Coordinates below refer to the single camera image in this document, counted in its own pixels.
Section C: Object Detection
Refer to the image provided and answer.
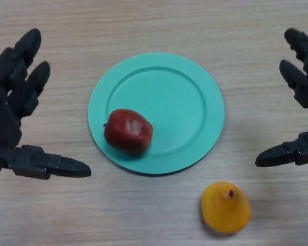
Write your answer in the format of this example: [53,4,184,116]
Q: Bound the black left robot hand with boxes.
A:
[0,28,92,183]

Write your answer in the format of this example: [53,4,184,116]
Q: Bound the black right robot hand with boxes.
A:
[255,28,308,169]

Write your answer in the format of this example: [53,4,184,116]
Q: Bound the red apple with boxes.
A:
[103,109,154,155]

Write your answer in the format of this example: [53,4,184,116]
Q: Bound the green round plate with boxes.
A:
[88,52,225,176]

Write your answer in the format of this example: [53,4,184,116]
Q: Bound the yellow orange pear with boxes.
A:
[201,181,252,234]

